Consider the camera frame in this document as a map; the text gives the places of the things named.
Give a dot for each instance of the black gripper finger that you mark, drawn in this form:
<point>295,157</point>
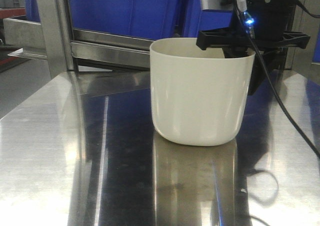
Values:
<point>235,52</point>
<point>273,58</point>

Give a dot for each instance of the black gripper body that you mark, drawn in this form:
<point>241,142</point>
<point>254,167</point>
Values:
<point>265,20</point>

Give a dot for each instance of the white plastic bin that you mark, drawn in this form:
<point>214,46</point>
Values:
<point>198,97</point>

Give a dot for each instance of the blue crate behind right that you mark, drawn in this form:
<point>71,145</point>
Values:
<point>197,20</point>

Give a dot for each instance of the blue crate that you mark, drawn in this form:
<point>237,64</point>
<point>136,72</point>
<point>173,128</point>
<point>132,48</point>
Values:
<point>197,20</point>
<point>151,19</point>

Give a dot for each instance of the blue crate behind left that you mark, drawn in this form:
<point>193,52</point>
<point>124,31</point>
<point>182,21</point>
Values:
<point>151,19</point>

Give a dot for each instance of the stainless steel shelf frame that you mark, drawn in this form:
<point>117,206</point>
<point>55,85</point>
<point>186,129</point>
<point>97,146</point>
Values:
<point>48,33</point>

